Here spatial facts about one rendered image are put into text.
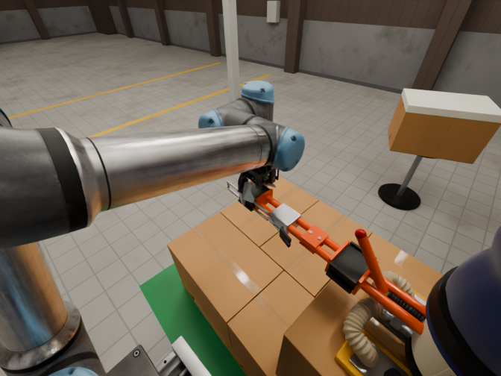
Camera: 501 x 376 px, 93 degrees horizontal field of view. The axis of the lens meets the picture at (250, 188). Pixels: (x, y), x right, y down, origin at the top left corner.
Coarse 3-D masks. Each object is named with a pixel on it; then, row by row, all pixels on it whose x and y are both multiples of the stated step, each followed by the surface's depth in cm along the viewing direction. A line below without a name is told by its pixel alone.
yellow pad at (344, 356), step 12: (348, 348) 54; (384, 348) 54; (348, 360) 52; (360, 360) 52; (384, 360) 52; (396, 360) 52; (348, 372) 52; (360, 372) 51; (372, 372) 50; (384, 372) 50; (396, 372) 48; (408, 372) 51
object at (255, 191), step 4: (252, 184) 78; (252, 188) 76; (256, 188) 76; (264, 188) 76; (268, 188) 76; (252, 192) 75; (256, 192) 75; (260, 192) 75; (264, 192) 75; (268, 192) 75; (272, 192) 77; (256, 196) 73; (260, 196) 73; (264, 196) 74; (272, 196) 78; (256, 200) 73; (260, 200) 74; (264, 200) 75; (256, 208) 75
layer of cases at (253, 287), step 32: (288, 192) 177; (224, 224) 155; (256, 224) 154; (320, 224) 153; (352, 224) 153; (192, 256) 137; (224, 256) 136; (256, 256) 136; (288, 256) 136; (192, 288) 144; (224, 288) 122; (256, 288) 122; (288, 288) 121; (320, 288) 121; (224, 320) 110; (256, 320) 110; (288, 320) 110; (256, 352) 100
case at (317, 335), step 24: (384, 264) 72; (336, 288) 67; (360, 288) 67; (312, 312) 62; (336, 312) 62; (288, 336) 58; (312, 336) 58; (336, 336) 58; (384, 336) 57; (288, 360) 65; (312, 360) 54; (336, 360) 54
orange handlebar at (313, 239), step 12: (264, 204) 73; (276, 204) 73; (288, 228) 66; (312, 228) 65; (300, 240) 64; (312, 240) 62; (324, 240) 63; (312, 252) 62; (324, 252) 60; (372, 288) 52; (396, 288) 52; (384, 300) 51; (408, 300) 51; (396, 312) 49; (420, 312) 49; (408, 324) 48; (420, 324) 47
